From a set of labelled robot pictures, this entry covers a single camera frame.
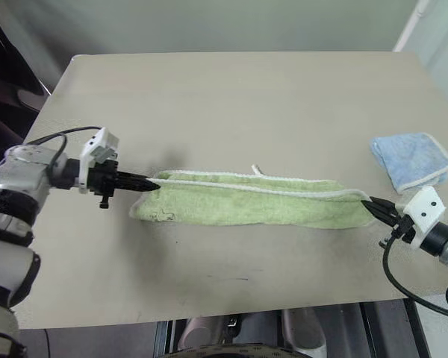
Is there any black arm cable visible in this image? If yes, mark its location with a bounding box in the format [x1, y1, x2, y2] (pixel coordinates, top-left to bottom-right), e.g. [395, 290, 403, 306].
[382, 234, 448, 311]
[25, 126, 102, 167]

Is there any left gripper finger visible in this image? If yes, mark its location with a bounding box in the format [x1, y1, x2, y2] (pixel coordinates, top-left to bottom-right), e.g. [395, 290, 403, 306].
[116, 180, 155, 192]
[116, 171, 161, 187]

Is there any green terry towel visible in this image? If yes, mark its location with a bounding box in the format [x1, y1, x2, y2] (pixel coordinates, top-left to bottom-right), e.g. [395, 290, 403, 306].
[128, 163, 376, 230]

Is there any blue folded towel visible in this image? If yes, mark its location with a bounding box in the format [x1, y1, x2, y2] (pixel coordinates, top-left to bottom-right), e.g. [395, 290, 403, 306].
[369, 131, 448, 194]

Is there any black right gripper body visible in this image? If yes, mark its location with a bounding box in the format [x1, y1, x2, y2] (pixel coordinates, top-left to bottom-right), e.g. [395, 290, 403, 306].
[379, 213, 420, 246]

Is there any grey rounded shape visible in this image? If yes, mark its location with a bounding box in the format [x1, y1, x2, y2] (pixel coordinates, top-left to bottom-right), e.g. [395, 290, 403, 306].
[178, 315, 231, 350]

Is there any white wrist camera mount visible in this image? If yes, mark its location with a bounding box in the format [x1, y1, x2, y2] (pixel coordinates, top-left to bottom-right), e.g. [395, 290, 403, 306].
[78, 127, 121, 195]
[402, 186, 447, 249]

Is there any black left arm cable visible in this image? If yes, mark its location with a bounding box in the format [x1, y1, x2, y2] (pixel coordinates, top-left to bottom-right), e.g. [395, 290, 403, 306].
[25, 126, 102, 167]

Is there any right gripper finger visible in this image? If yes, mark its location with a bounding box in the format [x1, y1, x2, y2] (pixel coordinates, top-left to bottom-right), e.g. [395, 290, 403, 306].
[361, 200, 399, 227]
[370, 195, 397, 218]

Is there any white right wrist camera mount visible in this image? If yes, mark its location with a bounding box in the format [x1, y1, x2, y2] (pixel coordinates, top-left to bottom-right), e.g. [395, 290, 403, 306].
[402, 186, 447, 249]

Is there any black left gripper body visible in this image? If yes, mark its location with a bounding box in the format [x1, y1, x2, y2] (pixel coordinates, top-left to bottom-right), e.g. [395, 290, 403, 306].
[85, 158, 120, 210]

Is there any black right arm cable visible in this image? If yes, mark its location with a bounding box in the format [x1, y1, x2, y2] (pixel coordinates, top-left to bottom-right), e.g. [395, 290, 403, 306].
[382, 234, 448, 311]

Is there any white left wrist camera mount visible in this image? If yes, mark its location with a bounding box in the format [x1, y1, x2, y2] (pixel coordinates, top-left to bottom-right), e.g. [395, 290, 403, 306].
[78, 127, 121, 195]

